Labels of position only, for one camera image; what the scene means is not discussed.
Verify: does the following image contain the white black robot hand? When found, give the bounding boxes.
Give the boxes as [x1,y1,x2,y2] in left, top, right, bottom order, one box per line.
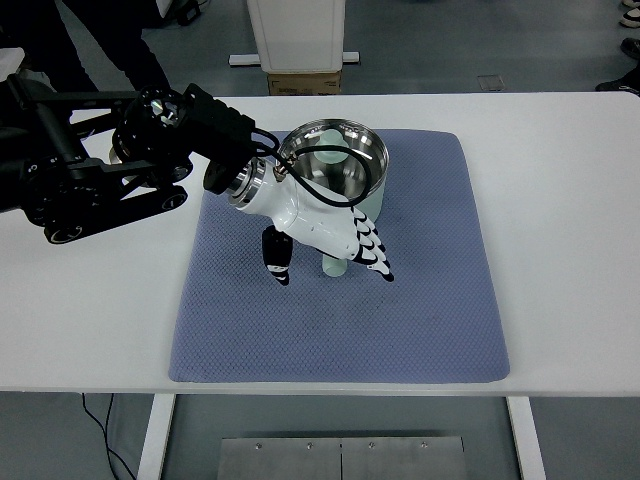
[227,159,394,286]

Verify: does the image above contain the green pot with handle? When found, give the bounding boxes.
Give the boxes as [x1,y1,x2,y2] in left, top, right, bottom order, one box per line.
[276,118,391,278]

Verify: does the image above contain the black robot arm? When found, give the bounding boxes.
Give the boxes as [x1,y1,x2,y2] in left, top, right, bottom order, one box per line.
[1,75,257,244]

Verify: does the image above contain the blue textured mat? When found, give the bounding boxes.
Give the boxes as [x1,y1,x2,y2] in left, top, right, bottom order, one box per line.
[169,129,510,384]

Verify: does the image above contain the cardboard box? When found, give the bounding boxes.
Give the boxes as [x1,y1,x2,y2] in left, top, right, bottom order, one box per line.
[267,71,342,96]

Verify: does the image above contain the grey floor outlet cover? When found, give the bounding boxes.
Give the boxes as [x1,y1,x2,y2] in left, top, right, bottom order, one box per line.
[477,75,507,92]

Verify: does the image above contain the metal floor plate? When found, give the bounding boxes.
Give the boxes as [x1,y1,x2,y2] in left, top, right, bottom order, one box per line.
[217,436,468,479]

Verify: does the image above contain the black shoe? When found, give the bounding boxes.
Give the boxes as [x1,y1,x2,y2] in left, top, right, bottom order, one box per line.
[595,38,639,96]

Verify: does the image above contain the person in dark trousers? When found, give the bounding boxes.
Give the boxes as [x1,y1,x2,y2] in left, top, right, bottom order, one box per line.
[1,1,170,92]

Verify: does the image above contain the white sneaker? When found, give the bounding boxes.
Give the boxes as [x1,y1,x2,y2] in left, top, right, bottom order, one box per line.
[619,0,640,29]

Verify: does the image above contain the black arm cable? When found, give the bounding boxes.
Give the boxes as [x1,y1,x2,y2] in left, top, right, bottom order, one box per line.
[249,127,374,207]

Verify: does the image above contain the white pedestal stand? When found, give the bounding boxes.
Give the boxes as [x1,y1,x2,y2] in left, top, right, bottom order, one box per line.
[228,0,360,74]

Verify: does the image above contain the white table frame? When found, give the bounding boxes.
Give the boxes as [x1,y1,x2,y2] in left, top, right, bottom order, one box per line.
[136,394,547,479]

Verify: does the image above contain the black floor cable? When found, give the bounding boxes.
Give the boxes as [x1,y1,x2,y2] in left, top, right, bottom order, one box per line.
[81,392,137,480]

